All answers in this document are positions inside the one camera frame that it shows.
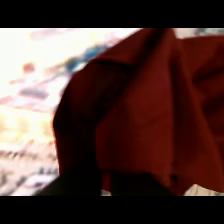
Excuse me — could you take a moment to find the red shirt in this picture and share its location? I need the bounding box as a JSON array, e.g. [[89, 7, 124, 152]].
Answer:
[[51, 27, 224, 197]]

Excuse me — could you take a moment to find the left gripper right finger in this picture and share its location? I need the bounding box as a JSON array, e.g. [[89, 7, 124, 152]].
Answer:
[[109, 172, 175, 197]]

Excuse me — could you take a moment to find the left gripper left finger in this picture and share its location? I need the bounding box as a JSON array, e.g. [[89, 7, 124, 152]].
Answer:
[[35, 169, 103, 197]]

